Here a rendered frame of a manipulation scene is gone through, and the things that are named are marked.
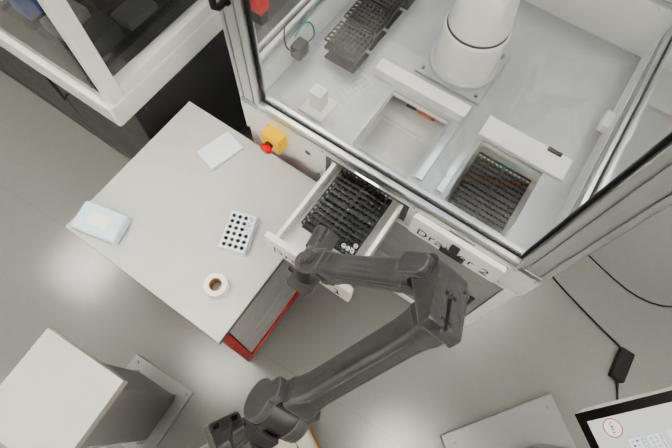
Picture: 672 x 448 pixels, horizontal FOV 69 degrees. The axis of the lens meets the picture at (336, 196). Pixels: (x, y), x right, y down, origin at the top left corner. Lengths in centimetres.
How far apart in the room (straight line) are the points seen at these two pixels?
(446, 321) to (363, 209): 75
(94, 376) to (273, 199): 71
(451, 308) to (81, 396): 111
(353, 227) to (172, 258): 57
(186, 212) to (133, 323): 88
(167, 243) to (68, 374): 44
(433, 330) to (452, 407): 154
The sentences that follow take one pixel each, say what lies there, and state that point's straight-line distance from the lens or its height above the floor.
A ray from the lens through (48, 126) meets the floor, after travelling 298.
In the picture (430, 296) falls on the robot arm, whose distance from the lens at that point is 76.
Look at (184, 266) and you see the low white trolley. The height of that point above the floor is 76.
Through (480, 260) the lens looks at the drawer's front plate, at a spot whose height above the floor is 91.
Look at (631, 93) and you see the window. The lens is 85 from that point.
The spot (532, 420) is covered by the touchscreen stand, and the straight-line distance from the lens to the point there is 235.
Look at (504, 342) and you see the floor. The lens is 238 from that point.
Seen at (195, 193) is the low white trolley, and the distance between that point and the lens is 165.
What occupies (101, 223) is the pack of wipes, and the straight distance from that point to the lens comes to 165.
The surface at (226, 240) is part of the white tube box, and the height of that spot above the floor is 80.
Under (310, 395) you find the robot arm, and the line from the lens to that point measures 89.
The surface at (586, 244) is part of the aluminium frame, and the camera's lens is 119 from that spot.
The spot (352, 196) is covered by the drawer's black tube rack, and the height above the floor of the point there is 90.
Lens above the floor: 222
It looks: 66 degrees down
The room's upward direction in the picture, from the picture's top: 4 degrees clockwise
